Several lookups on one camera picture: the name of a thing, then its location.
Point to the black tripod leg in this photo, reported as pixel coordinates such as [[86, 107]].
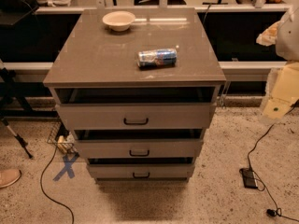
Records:
[[22, 142]]

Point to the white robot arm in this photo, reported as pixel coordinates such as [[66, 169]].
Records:
[[284, 35]]

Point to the grey drawer cabinet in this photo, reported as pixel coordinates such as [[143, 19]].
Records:
[[95, 57]]

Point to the blue crushed drink can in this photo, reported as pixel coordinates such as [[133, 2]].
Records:
[[156, 58]]

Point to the black chair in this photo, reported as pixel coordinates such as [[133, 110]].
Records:
[[13, 11]]

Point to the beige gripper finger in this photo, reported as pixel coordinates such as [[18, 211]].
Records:
[[273, 109]]

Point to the wire basket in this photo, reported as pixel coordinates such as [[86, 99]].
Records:
[[61, 138]]

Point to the black power adapter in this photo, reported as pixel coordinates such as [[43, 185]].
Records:
[[249, 179]]

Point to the grey bottom drawer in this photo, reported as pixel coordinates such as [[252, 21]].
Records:
[[141, 168]]

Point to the blue tape cross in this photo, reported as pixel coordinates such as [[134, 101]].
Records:
[[67, 169]]

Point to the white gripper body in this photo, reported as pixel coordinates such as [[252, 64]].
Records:
[[289, 37]]

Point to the grey drawer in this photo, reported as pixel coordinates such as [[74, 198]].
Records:
[[167, 143], [138, 108], [141, 168]]

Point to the tan shoe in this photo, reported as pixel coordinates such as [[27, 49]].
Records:
[[9, 177]]

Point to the grey top drawer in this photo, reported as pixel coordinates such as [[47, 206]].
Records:
[[138, 108]]

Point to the white paper bowl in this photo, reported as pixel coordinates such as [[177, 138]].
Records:
[[119, 20]]

